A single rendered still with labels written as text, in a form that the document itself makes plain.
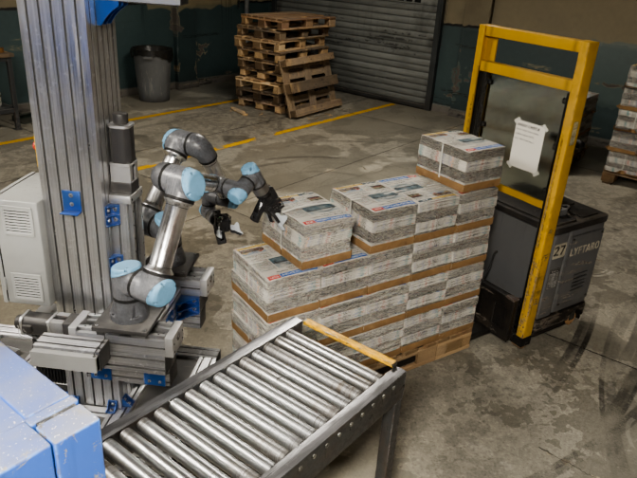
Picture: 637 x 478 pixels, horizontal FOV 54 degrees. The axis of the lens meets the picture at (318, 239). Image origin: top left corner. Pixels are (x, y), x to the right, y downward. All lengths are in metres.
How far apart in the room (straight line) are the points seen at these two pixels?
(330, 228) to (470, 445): 1.30
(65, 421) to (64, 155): 1.72
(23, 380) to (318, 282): 2.06
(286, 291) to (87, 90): 1.21
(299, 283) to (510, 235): 1.70
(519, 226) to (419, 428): 1.46
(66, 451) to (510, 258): 3.52
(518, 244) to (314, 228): 1.68
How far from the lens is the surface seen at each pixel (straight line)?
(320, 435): 2.08
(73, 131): 2.57
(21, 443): 1.00
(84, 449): 1.02
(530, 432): 3.56
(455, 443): 3.37
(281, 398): 2.22
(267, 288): 2.87
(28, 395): 1.08
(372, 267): 3.19
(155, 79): 9.76
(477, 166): 3.45
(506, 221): 4.17
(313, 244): 2.90
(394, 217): 3.15
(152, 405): 2.21
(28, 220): 2.73
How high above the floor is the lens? 2.19
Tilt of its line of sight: 25 degrees down
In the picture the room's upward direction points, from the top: 4 degrees clockwise
